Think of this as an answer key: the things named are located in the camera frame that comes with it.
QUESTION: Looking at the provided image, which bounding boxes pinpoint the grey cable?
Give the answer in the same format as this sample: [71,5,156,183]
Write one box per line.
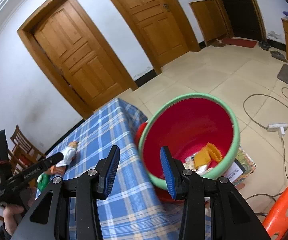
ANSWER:
[243,87,288,128]

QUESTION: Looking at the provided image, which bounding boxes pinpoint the blue plaid tablecloth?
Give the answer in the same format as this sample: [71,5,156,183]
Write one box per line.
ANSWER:
[37,97,212,240]

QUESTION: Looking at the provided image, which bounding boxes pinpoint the thick yellow foam net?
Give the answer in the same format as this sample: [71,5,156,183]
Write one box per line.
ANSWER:
[206,142,223,161]

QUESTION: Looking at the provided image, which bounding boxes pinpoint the red door mat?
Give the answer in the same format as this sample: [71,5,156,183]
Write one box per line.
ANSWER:
[223,37,258,49]

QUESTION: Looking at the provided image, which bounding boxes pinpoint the green plastic toy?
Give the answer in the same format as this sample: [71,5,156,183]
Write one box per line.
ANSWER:
[37,174,51,192]

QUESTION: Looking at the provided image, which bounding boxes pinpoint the arched panel wooden door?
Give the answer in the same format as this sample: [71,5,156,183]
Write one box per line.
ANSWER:
[17,0,138,119]

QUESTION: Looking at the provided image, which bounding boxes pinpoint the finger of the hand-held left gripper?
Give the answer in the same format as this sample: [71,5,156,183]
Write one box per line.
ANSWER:
[44,152,65,168]

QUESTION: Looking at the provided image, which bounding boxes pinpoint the white cable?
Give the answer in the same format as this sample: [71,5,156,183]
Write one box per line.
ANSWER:
[280,137,288,183]

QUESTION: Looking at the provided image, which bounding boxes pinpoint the white power strip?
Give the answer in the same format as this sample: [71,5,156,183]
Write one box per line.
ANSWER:
[268,123,288,139]

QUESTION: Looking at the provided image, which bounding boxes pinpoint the person's left hand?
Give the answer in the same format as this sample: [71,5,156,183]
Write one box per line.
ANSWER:
[3,204,25,236]

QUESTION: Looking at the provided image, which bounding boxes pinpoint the printed paper box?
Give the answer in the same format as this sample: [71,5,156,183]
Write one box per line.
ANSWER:
[228,147,257,186]

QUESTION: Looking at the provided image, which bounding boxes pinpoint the red bin with green rim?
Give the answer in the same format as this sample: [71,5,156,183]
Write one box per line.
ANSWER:
[138,93,241,191]

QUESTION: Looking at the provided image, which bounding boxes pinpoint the wooden chair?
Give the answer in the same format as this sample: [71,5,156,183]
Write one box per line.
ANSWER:
[10,125,46,161]
[0,149,22,178]

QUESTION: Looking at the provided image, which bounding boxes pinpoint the wooden door with metal handle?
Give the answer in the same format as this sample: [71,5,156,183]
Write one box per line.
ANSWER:
[95,0,201,74]

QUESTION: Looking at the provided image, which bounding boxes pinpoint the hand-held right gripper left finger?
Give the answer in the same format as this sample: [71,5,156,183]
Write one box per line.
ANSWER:
[10,145,121,240]

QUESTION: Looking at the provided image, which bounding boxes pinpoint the wooden wall panel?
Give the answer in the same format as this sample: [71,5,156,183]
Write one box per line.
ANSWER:
[189,0,231,46]

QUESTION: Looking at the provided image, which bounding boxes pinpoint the orange plastic chair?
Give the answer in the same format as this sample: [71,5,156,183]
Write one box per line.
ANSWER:
[262,176,288,240]

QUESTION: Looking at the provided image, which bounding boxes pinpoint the white cloth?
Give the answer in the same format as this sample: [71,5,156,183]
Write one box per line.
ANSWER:
[56,146,77,167]

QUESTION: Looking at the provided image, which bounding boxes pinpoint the grey slippers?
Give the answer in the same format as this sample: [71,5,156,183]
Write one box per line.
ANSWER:
[270,50,288,63]

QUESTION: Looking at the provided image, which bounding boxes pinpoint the orange packet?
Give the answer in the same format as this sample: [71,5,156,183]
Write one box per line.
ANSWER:
[50,166,66,176]

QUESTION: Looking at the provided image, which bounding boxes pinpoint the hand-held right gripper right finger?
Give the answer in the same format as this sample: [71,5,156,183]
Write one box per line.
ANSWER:
[160,146,271,240]

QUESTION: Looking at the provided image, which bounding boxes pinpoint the black door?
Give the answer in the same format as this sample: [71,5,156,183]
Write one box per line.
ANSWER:
[204,0,267,42]

